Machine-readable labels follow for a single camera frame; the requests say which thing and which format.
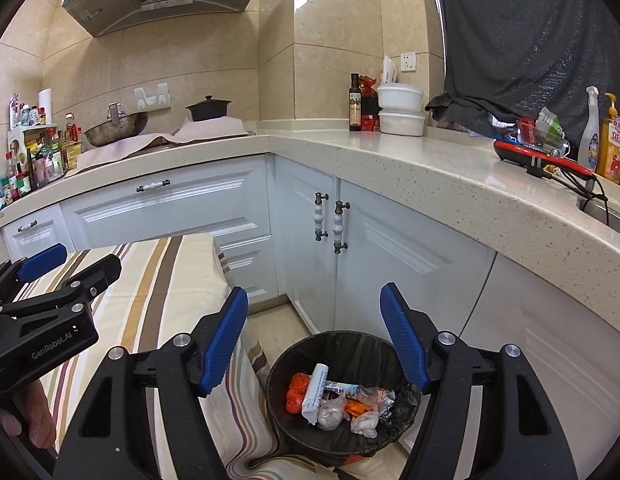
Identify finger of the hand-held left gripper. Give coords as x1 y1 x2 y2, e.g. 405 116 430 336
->
0 242 69 311
64 254 123 307

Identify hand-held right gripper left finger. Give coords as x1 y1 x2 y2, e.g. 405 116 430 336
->
52 286 249 480

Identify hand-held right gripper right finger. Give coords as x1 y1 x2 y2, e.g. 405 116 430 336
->
380 282 579 480

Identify silver foil wrapper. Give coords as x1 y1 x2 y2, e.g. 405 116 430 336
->
362 387 397 413

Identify trash bin with black liner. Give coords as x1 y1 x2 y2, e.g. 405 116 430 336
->
247 330 423 471

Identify white sachet with print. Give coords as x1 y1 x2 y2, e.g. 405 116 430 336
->
324 381 363 398

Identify orange white snack wrapper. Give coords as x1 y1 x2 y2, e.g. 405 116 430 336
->
347 397 373 420

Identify large orange plastic bag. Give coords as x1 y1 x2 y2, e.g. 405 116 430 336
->
286 372 311 415

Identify white tissue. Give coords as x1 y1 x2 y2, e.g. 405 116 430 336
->
351 410 381 439

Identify clear plastic bag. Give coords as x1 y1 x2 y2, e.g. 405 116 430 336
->
317 392 348 431

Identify long white wrapper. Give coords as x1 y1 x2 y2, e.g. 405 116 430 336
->
301 364 331 423

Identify person's left hand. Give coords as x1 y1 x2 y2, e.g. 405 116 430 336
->
0 377 58 450

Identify striped tablecloth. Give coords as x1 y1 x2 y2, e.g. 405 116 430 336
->
10 234 341 480

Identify white kitchen cabinets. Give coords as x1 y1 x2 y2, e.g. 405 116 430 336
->
0 152 620 480

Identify cluster of condiment bottles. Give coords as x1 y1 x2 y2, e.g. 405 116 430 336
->
2 94 85 201

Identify beige cloth under wok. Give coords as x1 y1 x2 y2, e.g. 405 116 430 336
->
76 132 185 175

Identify white spice rack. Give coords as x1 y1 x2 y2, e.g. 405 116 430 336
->
7 122 58 157

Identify steel wok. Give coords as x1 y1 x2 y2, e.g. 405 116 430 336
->
83 102 149 148

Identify beige cloth under pot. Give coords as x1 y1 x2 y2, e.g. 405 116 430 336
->
167 116 251 144

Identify black pot with lid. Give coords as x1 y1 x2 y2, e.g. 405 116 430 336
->
186 95 231 122

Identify white lidded bowl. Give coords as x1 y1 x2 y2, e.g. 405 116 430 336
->
376 83 425 112
379 109 427 137

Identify red power strip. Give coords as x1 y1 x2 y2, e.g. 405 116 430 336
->
494 139 596 178

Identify dark glass bottle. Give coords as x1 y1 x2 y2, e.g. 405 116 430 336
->
349 73 365 132

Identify steel sink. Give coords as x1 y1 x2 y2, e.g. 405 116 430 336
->
577 195 620 238

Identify clear bag of packets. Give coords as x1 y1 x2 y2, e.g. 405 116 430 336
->
515 107 571 157

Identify white spray bottle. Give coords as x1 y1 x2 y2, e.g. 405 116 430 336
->
577 86 602 171

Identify yellow pump soap bottle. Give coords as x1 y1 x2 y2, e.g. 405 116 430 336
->
601 92 620 183

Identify dark grey cloth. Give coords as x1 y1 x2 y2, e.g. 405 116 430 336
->
425 0 620 141

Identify white wall socket with covers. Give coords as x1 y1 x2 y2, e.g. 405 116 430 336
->
134 82 171 108

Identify black power cable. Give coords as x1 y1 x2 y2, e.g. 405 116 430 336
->
540 160 611 226

